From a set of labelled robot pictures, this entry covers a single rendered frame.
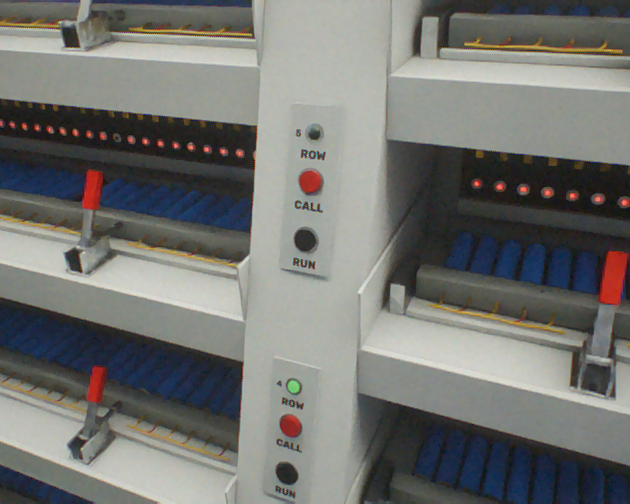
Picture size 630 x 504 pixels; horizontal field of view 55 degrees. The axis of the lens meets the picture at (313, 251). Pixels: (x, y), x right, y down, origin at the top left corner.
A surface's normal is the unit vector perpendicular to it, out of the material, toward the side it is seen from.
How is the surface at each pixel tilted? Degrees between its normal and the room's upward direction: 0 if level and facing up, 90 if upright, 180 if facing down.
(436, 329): 18
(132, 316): 108
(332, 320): 90
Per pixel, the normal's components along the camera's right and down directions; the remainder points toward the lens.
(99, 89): -0.40, 0.48
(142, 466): -0.04, -0.86
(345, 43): -0.39, 0.19
